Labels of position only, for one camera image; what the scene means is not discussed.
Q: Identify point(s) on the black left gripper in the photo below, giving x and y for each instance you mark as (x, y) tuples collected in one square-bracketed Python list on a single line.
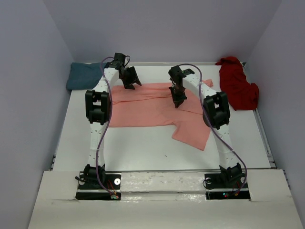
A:
[(133, 73)]

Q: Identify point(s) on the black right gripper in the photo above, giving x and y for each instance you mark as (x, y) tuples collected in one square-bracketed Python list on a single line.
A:
[(178, 100)]

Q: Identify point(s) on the pink t-shirt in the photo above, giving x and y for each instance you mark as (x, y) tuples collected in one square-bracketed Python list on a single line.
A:
[(151, 105)]

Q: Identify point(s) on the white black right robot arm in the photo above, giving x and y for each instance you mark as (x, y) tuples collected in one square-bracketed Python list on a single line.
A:
[(216, 115)]

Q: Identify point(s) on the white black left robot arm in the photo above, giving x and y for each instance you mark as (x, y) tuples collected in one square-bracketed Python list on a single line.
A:
[(98, 109)]

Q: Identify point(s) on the folded teal t-shirt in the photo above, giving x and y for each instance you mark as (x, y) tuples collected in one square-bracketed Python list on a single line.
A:
[(84, 76)]

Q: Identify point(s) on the crumpled red t-shirt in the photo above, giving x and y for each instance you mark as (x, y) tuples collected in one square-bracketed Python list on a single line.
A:
[(241, 94)]

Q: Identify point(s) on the white table edge rail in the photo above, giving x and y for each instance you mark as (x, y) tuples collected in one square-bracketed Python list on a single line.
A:
[(170, 63)]

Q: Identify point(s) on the aluminium front rail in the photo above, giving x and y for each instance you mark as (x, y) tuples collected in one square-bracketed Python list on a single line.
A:
[(175, 170)]

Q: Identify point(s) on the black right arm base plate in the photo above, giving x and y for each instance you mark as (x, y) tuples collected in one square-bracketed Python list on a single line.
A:
[(216, 189)]

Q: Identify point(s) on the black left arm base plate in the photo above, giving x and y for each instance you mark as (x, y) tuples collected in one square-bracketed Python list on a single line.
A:
[(94, 191)]

